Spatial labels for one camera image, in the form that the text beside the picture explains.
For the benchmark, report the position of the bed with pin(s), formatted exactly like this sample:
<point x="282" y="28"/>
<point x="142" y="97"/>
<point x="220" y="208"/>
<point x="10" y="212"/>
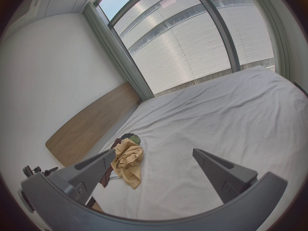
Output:
<point x="204" y="119"/>

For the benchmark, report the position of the grey-green curtain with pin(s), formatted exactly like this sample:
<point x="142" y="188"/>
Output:
<point x="276" y="32"/>
<point x="115" y="56"/>

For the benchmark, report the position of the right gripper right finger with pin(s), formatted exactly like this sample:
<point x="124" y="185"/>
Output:
<point x="223" y="174"/>

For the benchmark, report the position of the green garment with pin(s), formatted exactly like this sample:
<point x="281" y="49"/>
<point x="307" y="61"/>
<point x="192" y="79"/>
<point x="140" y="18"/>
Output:
<point x="135" y="139"/>

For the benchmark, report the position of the tan shorts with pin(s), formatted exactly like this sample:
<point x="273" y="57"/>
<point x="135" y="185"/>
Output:
<point x="130" y="162"/>

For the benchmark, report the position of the window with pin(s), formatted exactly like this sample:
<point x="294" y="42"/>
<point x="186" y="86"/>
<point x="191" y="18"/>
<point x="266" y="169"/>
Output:
<point x="180" y="44"/>

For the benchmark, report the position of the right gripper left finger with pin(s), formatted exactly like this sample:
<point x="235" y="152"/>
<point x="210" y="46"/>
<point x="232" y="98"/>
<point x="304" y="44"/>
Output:
<point x="91" y="174"/>

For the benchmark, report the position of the brown garment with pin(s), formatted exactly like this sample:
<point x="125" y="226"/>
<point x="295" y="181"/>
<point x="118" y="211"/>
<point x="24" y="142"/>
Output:
<point x="105" y="179"/>

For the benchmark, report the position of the black garment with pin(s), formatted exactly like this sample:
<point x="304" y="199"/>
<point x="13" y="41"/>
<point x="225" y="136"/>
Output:
<point x="125" y="136"/>

